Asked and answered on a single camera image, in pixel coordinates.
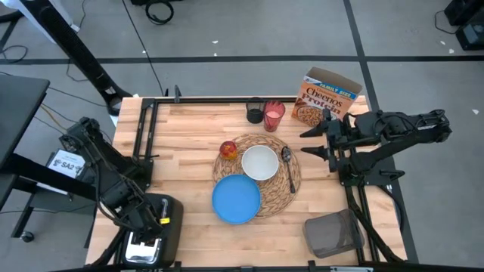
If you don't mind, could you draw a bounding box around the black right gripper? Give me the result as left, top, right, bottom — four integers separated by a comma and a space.
299, 108, 353, 174

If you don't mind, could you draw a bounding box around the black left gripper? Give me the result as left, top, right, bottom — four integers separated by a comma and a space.
126, 202, 172, 251

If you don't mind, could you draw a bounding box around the dark metal spoon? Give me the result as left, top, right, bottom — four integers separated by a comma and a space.
281, 146, 297, 194

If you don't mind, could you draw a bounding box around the Cheerios Protein cereal box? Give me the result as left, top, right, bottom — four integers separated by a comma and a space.
290, 66, 363, 128

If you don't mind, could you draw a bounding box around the red translucent cup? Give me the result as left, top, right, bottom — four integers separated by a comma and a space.
262, 100, 287, 133

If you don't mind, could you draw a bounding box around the white bowl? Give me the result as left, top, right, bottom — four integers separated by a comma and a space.
240, 144, 280, 181

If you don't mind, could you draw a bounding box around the red and yellow apple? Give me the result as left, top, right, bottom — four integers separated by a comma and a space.
219, 141, 239, 161

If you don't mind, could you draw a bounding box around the blue plate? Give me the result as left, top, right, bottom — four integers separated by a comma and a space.
211, 173, 262, 226

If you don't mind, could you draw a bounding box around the black and chrome toaster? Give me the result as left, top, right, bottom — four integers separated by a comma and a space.
121, 193, 185, 268

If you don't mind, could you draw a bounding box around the round woven placemat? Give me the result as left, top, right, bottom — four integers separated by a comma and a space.
212, 132, 303, 219

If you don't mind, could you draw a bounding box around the black mesh utensil cup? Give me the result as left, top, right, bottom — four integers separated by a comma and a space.
245, 97, 265, 125

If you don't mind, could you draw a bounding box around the grey translucent plastic container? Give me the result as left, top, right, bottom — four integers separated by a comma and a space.
303, 209, 366, 260

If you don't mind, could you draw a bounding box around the black desk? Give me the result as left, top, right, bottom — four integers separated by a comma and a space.
0, 73, 101, 239

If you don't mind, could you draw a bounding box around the black equipment box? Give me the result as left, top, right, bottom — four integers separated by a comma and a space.
444, 0, 484, 52

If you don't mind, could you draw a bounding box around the black stand leg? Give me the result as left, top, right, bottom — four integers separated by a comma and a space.
20, 0, 133, 116

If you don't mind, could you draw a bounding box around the yellow floor cable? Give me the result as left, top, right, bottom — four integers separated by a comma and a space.
39, 105, 69, 131

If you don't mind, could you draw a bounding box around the coiled black cable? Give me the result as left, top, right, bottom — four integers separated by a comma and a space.
145, 0, 175, 26

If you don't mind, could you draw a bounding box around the thin black floor cable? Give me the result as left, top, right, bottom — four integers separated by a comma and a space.
121, 0, 168, 97

